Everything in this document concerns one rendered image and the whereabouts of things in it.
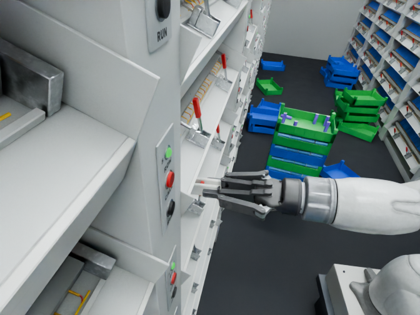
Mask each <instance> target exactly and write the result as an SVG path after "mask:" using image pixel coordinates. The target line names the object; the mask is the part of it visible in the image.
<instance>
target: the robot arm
mask: <svg viewBox="0 0 420 315"><path fill-rule="evenodd" d="M201 181H204V184H200V183H201ZM191 194H196V195H202V196H203V197H205V198H214V199H217V200H218V201H219V206H220V207H221V208H226V209H230V210H232V211H237V212H239V213H243V214H248V215H250V216H254V217H255V218H257V219H259V220H260V221H264V220H265V217H266V215H267V214H268V213H269V212H274V211H280V212H281V214H287V215H292V216H297V215H299V213H301V218H302V220H304V221H312V222H318V223H324V224H329V225H331V226H333V227H335V228H338V229H343V230H348V231H354V232H358V233H366V234H385V235H395V234H406V233H412V232H415V231H418V230H419V229H420V180H418V181H413V182H407V183H402V184H399V183H396V182H392V181H387V180H382V179H372V178H364V177H347V178H343V179H331V178H323V177H310V176H306V177H305V178H304V180H303V182H302V181H301V180H300V179H294V178H287V177H285V178H284V179H283V180H282V181H279V180H277V179H274V178H271V177H270V176H269V171H268V170H263V171H259V172H226V173H225V176H224V177H222V178H215V177H207V178H203V177H197V179H196V182H195V183H194V186H193V189H192V191H191ZM364 274H365V276H366V279H367V282H355V281H352V282H351V283H350V284H349V288H350V289H351V291H352V292H353V293H354V295H355V296H356V298H357V300H358V302H359V305H360V307H361V309H362V311H363V313H364V315H420V254H410V255H403V256H399V257H397V258H395V259H393V260H392V261H390V262H389V263H387V264H386V265H385V266H384V267H383V268H382V269H381V270H380V271H379V272H378V273H377V274H376V273H375V272H374V271H373V270H372V269H371V268H370V267H367V269H365V270H364Z"/></svg>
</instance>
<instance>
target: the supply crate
mask: <svg viewBox="0 0 420 315"><path fill-rule="evenodd" d="M284 105H285V103H281V107H280V110H279V115H278V119H277V124H276V129H275V131H276V132H279V133H284V134H290V135H293V136H299V137H302V138H308V139H313V140H317V141H322V142H326V143H331V144H333V142H334V140H335V138H336V135H337V133H338V129H336V126H335V121H334V118H335V116H336V113H335V112H332V114H331V116H330V118H329V122H331V123H330V125H329V128H328V130H327V132H323V131H324V128H325V127H324V126H323V124H324V122H325V119H326V116H327V115H323V114H319V116H318V119H317V121H316V124H313V120H314V117H315V115H316V113H313V112H307V111H302V110H297V109H291V108H288V107H284ZM284 113H287V116H292V119H286V120H285V123H284V124H283V123H281V121H282V117H281V114H284ZM295 120H297V121H298V122H297V126H293V124H294V121H295Z"/></svg>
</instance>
